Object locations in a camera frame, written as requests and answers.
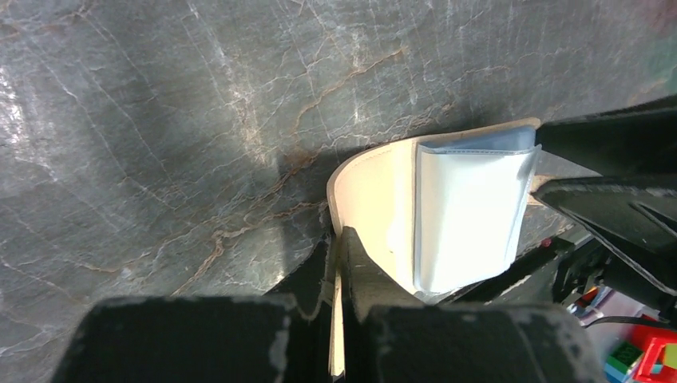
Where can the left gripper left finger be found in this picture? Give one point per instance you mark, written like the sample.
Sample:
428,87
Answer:
280,336

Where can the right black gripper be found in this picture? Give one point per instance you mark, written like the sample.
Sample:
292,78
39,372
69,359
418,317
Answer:
633,217

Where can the beige leather card holder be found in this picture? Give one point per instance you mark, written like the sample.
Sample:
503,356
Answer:
418,219

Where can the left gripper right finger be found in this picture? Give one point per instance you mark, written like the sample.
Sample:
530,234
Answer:
508,329

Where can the colourful toy blocks pile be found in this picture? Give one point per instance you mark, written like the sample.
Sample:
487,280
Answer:
630,343

